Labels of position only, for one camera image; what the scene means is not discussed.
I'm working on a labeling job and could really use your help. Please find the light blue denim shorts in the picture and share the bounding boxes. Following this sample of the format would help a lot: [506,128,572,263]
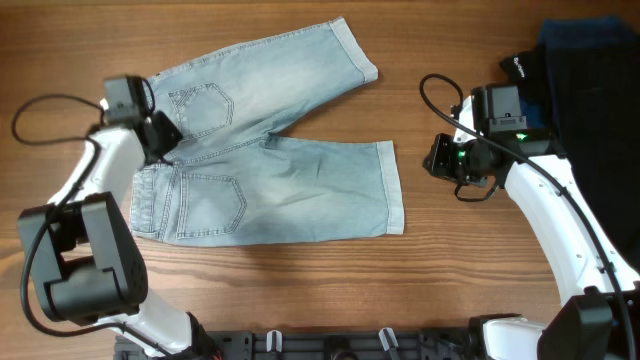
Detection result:
[130,18,405,247]

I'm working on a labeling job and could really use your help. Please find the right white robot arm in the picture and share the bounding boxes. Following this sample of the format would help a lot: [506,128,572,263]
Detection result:
[424,85,639,359]

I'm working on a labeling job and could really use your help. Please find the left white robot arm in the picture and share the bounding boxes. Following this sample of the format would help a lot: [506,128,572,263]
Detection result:
[18,75,223,359]

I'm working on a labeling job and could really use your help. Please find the dark clothes pile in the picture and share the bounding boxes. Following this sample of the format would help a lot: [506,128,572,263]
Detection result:
[499,16,639,268]

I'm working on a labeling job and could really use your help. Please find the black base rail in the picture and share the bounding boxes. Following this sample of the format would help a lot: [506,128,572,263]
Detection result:
[113,327,481,360]

